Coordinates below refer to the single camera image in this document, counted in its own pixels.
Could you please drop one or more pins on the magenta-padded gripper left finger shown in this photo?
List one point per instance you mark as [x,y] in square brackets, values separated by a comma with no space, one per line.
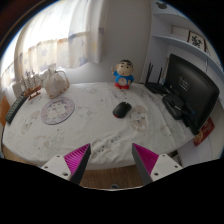
[71,163]

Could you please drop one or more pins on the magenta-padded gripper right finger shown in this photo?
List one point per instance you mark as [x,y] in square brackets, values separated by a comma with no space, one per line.
[151,163]

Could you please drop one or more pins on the black computer mouse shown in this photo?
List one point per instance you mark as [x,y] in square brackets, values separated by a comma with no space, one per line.
[122,109]

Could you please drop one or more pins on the round purple printed mouse pad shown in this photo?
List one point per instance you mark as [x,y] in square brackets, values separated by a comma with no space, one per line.
[57,110]

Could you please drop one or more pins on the white cartoon-print tablecloth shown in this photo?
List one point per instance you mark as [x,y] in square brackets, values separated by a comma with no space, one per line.
[96,136]

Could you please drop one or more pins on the red printed box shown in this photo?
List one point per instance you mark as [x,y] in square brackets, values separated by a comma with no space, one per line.
[204,131]

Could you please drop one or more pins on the black box device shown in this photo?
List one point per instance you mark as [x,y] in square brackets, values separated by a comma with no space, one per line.
[173,105]

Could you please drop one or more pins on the black keyboard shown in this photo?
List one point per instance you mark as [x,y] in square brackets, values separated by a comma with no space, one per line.
[15,108]

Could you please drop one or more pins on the large white conch shell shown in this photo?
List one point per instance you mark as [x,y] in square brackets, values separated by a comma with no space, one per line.
[56,85]

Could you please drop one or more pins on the black monitor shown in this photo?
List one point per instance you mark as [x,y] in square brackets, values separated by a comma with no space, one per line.
[191,90]

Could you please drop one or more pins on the wooden model sailing ship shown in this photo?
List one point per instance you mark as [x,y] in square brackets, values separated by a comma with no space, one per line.
[32,87]

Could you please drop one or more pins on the cartoon boy clock figurine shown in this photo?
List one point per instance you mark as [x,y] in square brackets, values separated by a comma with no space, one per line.
[123,75]

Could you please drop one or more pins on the white star-print curtain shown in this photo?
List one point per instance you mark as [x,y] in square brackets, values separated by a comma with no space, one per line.
[56,40]

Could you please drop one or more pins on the white shelf unit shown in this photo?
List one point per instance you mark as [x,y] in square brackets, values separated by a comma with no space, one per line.
[186,41]

